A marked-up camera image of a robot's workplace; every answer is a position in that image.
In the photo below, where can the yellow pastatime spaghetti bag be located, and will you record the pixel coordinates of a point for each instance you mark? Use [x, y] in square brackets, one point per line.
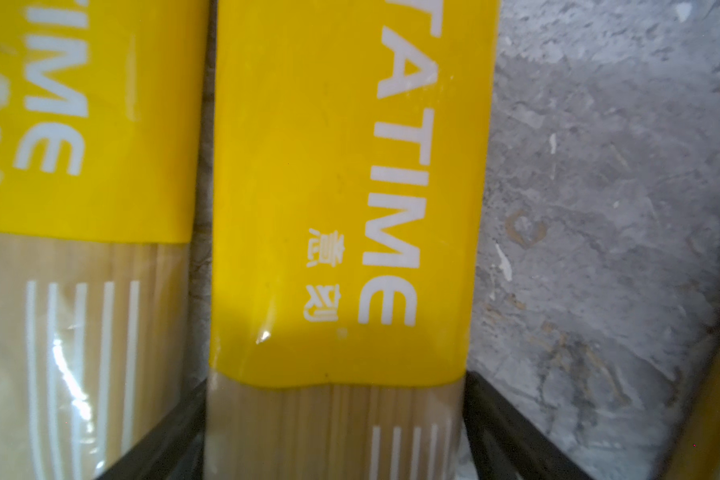
[100, 116]
[349, 161]

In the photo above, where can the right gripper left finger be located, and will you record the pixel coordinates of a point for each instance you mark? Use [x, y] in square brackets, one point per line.
[174, 449]

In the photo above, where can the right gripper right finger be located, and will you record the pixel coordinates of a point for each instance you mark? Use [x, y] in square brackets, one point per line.
[504, 444]

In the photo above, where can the red-end spaghetti bag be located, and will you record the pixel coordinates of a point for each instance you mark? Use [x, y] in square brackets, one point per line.
[696, 454]

